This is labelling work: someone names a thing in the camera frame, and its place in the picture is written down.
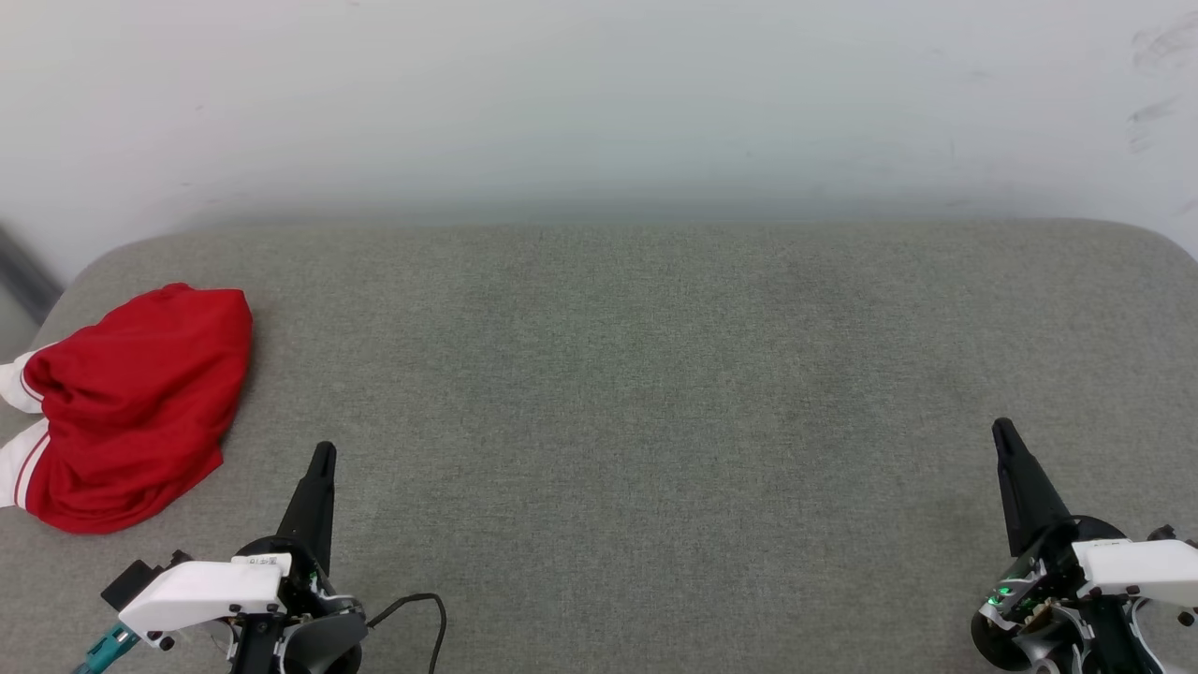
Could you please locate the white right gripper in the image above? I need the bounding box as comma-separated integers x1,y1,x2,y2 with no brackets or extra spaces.
971,418,1198,674

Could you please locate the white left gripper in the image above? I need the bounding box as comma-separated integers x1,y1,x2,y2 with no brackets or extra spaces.
117,441,368,674

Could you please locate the red and white jersey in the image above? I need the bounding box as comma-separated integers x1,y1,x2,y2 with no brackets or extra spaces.
0,283,255,535

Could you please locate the thin black cable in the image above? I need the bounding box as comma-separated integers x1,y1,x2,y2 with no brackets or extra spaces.
366,593,448,674

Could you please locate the grey fabric sofa cushion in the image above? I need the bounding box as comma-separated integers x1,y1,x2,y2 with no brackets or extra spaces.
0,218,1198,674

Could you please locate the teal camera cable connector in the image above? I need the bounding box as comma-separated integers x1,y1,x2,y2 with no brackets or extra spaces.
73,622,141,674

